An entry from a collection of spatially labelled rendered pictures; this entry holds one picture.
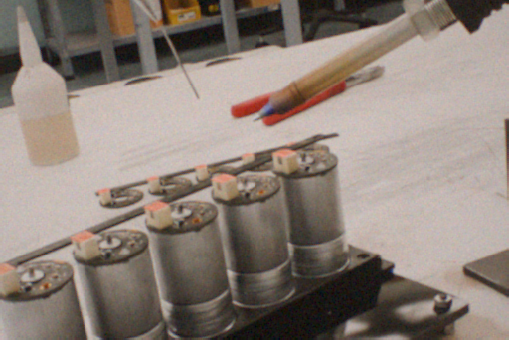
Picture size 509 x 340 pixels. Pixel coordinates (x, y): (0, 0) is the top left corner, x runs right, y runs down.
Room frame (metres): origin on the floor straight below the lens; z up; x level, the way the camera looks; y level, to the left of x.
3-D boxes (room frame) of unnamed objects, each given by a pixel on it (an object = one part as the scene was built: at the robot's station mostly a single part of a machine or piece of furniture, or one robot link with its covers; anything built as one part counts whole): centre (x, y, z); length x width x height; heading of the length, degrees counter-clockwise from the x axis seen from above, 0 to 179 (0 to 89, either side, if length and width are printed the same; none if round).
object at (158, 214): (0.28, 0.02, 0.82); 0.01 x 0.01 x 0.01; 34
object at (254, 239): (0.30, -0.01, 0.79); 0.02 x 0.02 x 0.05
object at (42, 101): (0.58, 0.11, 0.80); 0.03 x 0.03 x 0.10
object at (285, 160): (0.31, -0.02, 0.82); 0.01 x 0.01 x 0.01; 34
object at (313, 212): (0.32, -0.03, 0.79); 0.02 x 0.02 x 0.05
